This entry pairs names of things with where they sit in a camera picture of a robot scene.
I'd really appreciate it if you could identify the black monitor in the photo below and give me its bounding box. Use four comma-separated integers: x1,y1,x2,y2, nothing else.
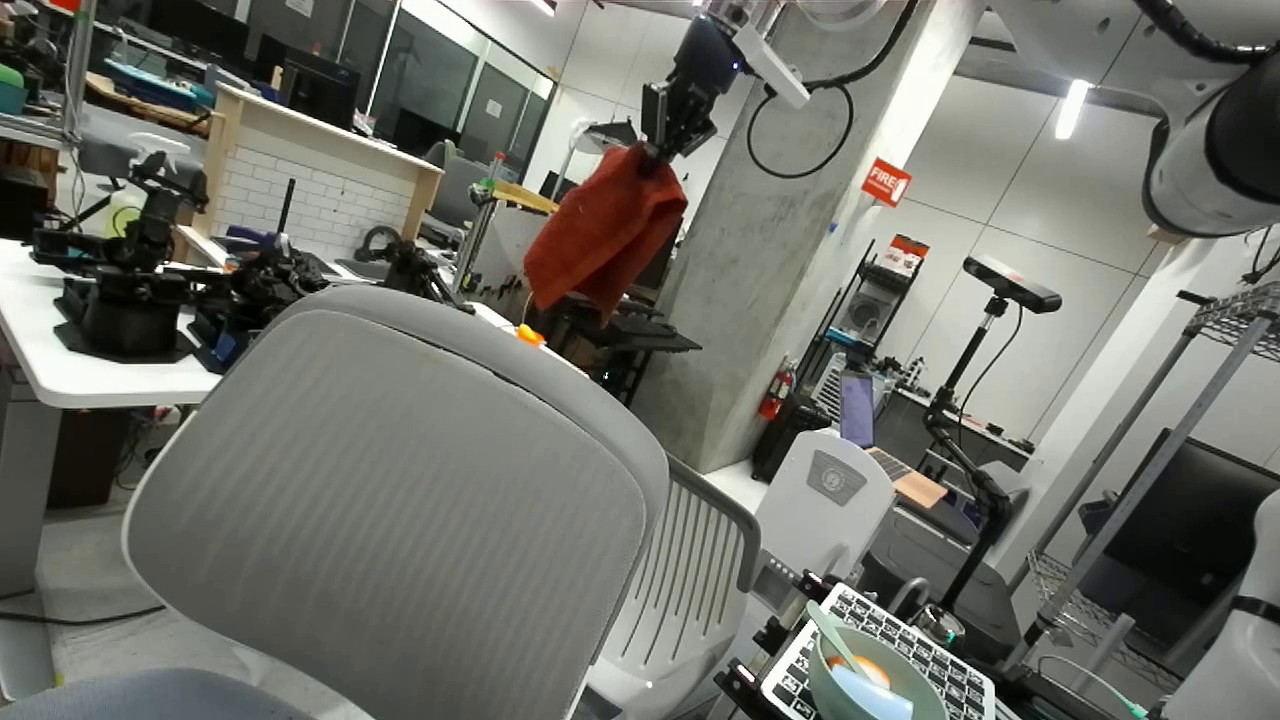
1106,435,1280,630

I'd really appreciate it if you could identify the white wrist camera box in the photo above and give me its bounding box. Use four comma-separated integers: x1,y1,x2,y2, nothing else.
724,17,817,112

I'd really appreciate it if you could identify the teal bowl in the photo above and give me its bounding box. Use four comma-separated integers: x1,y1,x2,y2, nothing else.
799,605,953,720

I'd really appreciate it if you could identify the black white calibration checkerboard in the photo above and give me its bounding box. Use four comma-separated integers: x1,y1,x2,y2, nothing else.
755,580,1004,720

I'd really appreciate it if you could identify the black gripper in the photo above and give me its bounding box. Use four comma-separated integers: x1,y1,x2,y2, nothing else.
638,13,750,167

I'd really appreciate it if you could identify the orange towel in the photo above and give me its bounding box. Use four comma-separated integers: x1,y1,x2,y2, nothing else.
522,139,693,324

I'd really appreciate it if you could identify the white work table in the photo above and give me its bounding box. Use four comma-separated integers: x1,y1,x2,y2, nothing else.
0,234,227,597

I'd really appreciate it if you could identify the black camera on stand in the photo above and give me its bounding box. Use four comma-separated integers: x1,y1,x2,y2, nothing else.
916,252,1069,615

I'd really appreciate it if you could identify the red fire extinguisher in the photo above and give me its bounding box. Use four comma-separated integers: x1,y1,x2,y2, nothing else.
752,356,799,427

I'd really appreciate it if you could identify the white plastic container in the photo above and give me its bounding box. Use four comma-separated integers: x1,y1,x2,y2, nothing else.
755,427,901,584

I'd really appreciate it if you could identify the thick black robot hose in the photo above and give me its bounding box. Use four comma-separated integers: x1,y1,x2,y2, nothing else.
1131,0,1277,68

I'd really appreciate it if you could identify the grey metal frame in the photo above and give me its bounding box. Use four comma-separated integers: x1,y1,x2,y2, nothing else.
1011,282,1280,670

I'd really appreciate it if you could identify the metal shelf unit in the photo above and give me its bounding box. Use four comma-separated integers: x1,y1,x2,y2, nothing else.
825,231,933,402

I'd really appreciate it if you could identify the ceiling light strip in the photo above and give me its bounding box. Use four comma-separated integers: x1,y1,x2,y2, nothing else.
1051,74,1095,143

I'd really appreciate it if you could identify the red wall sign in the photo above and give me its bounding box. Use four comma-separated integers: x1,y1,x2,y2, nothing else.
860,151,921,212

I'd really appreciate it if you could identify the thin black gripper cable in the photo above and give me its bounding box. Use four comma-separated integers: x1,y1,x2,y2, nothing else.
739,74,860,185

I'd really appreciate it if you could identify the black gear pile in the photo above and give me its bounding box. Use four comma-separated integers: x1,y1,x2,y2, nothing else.
352,223,459,302

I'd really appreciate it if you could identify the low black device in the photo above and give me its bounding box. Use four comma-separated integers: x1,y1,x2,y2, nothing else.
198,242,337,377

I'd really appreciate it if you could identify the white brick pattern board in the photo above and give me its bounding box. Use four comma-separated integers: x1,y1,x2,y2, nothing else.
198,83,447,270

